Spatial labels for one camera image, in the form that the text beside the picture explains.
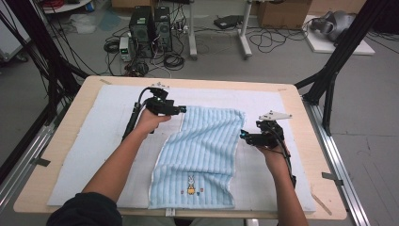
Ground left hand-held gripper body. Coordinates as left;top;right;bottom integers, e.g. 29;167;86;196
144;82;175;116

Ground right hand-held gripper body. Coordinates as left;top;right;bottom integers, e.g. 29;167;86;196
250;110;293;148

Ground light blue striped towel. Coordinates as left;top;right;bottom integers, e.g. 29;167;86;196
148;105;247;218

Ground person's left hand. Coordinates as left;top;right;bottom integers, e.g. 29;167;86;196
135;108;172;137

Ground person's right hand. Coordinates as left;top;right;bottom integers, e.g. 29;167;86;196
258;145;290;179

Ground white power supply unit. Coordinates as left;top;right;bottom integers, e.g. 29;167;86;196
119;36;133;62

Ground white grid mat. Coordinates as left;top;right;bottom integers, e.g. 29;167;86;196
46;84;317;215

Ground black computer tower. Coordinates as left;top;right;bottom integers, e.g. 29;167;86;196
129;5;155;59
153;6;174;53

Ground white stand leg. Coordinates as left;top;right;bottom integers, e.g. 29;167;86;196
237;0;254;60
187;0;199;61

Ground thin wooden stick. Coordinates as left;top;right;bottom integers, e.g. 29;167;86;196
310;191;333;217

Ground black flat device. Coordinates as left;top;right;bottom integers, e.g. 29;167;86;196
214;14;245;30

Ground white floor board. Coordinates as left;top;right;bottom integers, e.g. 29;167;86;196
302;14;376;57

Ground clear plastic sheet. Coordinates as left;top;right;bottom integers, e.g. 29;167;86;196
69;13;99;35

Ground cardboard box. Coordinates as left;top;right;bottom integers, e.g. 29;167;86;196
257;0;313;30

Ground person's black sleeve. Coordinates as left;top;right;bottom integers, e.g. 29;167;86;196
46;191;123;226

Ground grey helmet device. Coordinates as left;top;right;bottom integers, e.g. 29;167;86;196
310;10;356;42

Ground white round table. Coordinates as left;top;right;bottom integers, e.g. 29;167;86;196
40;0;94;15

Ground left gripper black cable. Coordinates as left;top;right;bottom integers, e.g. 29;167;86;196
121;86;158;142

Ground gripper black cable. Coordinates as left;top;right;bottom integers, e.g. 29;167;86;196
121;86;158;142
271;126;297;189

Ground coiled black cable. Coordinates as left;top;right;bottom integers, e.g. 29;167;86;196
163;53;185;72
103;39;121;55

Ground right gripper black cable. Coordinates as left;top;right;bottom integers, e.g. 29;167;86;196
271;126;297;189

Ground aluminium rail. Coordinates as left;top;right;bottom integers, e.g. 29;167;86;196
0;103;69;215
302;97;372;226

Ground loose black floor cables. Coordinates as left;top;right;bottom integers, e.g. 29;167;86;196
248;26;311;54

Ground black frame post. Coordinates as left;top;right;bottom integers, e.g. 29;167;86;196
295;0;393;137
6;0;89;126

